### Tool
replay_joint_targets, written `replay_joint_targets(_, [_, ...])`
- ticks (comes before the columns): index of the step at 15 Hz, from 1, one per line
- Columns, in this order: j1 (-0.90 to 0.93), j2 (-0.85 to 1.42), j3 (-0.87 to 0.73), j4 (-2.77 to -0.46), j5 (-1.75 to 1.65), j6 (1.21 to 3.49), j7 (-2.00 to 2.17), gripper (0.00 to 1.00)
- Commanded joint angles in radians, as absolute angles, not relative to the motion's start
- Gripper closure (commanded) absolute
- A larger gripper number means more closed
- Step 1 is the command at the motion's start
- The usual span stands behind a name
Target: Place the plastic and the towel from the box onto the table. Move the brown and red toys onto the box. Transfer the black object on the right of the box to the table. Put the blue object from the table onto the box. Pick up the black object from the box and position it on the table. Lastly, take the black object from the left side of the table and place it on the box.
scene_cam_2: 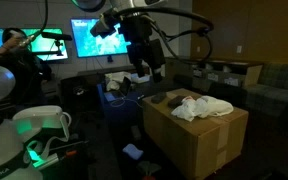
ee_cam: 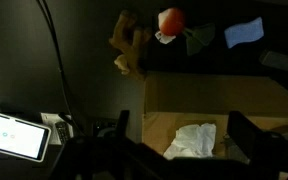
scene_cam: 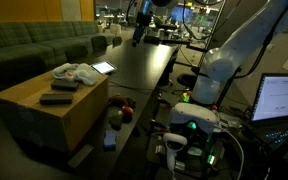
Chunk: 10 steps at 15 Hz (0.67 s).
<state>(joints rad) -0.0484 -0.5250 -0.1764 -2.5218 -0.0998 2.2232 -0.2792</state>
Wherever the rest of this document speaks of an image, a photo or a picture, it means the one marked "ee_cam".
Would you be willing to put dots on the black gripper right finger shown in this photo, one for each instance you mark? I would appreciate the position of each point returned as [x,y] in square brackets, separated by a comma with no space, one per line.
[246,135]

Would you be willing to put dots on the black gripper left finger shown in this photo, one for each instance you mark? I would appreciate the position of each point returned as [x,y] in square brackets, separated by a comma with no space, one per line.
[122,123]

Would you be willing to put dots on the white plastic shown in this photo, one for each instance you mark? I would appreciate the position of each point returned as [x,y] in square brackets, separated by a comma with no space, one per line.
[193,141]

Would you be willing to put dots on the brown plush toy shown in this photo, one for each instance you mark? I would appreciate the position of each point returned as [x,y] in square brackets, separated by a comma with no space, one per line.
[130,40]

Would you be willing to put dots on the cardboard box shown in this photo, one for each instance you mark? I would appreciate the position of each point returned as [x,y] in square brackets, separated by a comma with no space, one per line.
[173,100]

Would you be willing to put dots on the black remote control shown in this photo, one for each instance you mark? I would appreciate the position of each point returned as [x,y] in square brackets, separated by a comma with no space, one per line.
[62,131]

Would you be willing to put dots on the white paper sheet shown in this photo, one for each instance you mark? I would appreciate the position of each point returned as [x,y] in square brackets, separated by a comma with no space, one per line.
[50,120]

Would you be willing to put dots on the white tablet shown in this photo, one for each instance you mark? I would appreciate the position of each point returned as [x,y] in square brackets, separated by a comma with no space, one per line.
[23,139]

